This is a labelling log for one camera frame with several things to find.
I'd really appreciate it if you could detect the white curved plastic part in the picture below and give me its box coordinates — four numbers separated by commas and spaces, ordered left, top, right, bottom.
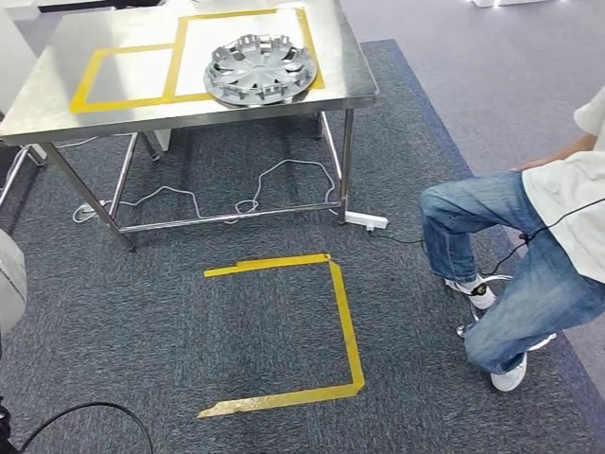
0, 228, 29, 340

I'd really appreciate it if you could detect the yellow tape on workbench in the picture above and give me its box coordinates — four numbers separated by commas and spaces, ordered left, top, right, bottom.
68, 6, 326, 115

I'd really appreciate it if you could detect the stainless steel workbench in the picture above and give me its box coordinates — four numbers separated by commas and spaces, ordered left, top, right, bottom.
0, 0, 380, 253

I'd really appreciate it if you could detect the white power strip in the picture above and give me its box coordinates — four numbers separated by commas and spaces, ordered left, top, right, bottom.
344, 210, 389, 233

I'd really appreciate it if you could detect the yellow floor tape square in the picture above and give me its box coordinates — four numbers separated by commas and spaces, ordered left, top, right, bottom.
197, 252, 366, 420

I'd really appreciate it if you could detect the silver wheel hubcap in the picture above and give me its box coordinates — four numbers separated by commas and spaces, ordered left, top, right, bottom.
203, 34, 318, 109

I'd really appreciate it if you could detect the person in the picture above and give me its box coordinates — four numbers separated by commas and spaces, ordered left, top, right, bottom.
418, 84, 605, 393

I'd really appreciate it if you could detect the white lit display plinth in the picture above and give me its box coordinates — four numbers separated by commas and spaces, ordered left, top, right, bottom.
470, 0, 549, 9

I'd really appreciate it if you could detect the black power strip cable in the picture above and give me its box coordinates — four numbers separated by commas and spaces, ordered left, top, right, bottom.
368, 227, 428, 247

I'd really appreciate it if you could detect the white cable under workbench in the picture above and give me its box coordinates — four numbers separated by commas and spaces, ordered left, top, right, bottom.
71, 158, 339, 225

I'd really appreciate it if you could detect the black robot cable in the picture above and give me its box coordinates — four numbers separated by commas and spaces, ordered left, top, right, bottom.
0, 400, 155, 454

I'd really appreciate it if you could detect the thin black cable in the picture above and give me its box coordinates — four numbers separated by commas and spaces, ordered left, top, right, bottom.
480, 197, 605, 280

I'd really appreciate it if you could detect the grey metal table frame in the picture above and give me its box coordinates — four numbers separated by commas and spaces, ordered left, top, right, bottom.
0, 145, 48, 211

